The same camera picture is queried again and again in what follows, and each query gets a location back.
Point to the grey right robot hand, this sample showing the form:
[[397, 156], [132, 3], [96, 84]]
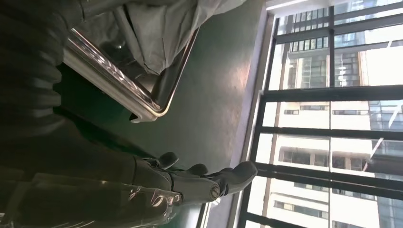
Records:
[[78, 182]]

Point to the steel scale weighing pan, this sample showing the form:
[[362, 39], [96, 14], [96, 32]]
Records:
[[110, 81]]

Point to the black window frame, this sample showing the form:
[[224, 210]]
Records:
[[330, 94]]

